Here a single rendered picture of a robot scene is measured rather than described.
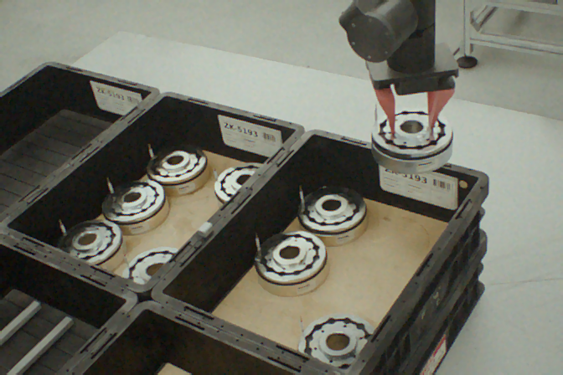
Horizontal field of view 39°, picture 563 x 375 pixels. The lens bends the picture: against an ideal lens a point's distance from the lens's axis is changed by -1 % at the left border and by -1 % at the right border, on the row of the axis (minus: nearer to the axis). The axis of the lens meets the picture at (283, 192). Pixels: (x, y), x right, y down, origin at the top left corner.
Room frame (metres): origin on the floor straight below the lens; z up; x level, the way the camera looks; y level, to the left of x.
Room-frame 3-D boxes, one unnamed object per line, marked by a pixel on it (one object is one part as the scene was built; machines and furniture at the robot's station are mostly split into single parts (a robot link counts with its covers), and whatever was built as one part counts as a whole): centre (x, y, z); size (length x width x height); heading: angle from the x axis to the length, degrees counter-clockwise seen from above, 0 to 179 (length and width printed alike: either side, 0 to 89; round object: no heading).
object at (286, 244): (0.84, 0.01, 0.86); 0.05 x 0.05 x 0.01
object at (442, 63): (0.83, -0.18, 1.16); 0.10 x 0.07 x 0.07; 89
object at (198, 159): (1.11, 0.17, 0.86); 0.10 x 0.10 x 0.01
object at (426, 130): (0.83, -0.17, 1.04); 0.05 x 0.05 x 0.01
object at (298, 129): (0.98, 0.18, 0.92); 0.40 x 0.30 x 0.02; 140
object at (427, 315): (0.79, -0.05, 0.87); 0.40 x 0.30 x 0.11; 140
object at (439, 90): (0.83, -0.19, 1.09); 0.07 x 0.07 x 0.09; 89
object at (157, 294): (0.79, -0.05, 0.92); 0.40 x 0.30 x 0.02; 140
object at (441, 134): (0.83, -0.17, 1.04); 0.10 x 0.10 x 0.01
